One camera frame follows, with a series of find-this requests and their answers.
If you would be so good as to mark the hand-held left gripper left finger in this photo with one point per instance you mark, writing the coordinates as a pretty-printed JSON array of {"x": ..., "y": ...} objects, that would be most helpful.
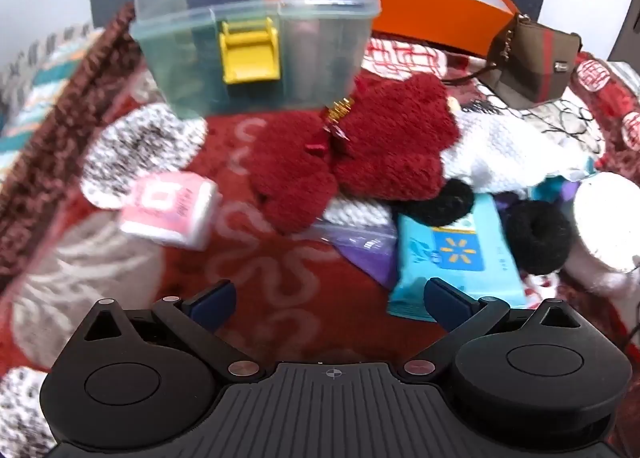
[{"x": 215, "y": 302}]

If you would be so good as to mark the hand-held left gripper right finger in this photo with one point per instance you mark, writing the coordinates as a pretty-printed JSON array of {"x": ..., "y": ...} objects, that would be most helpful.
[{"x": 447, "y": 303}]

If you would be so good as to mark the purple cloth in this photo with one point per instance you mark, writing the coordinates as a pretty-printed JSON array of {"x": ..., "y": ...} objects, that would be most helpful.
[{"x": 367, "y": 253}]

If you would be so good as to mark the dark red fluffy socks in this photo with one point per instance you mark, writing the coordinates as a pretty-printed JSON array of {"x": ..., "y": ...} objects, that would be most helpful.
[{"x": 400, "y": 147}]

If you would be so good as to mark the grey white speckled sock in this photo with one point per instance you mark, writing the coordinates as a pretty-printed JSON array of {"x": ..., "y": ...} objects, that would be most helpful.
[
  {"x": 140, "y": 137},
  {"x": 20, "y": 408}
]

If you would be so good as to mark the blue wet wipes pack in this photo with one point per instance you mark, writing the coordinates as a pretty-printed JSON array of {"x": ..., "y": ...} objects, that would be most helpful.
[{"x": 450, "y": 248}]

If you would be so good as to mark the red printed blanket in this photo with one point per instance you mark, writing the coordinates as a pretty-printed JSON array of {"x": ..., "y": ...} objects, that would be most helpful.
[{"x": 280, "y": 288}]

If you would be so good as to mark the black scrunchie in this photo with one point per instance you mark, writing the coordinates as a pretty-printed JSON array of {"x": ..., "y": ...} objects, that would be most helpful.
[
  {"x": 440, "y": 203},
  {"x": 537, "y": 238}
]

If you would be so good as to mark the pink tissue pack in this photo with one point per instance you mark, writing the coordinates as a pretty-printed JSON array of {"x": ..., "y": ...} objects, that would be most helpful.
[{"x": 165, "y": 213}]

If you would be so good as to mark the grey white knitted cloth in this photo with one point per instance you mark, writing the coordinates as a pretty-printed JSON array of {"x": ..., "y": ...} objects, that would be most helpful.
[{"x": 355, "y": 210}]

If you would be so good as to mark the white fluffy roll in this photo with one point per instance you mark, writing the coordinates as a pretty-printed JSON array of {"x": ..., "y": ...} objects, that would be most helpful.
[{"x": 605, "y": 218}]

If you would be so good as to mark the clear plastic storage box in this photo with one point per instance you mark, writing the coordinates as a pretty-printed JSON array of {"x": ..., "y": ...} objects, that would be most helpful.
[{"x": 175, "y": 62}]

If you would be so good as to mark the brown striped handbag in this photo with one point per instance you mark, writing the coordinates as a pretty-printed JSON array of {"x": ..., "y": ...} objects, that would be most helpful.
[{"x": 525, "y": 62}]

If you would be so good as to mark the teal striped cloth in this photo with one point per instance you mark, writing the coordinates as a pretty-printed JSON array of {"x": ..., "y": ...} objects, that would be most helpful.
[{"x": 40, "y": 87}]

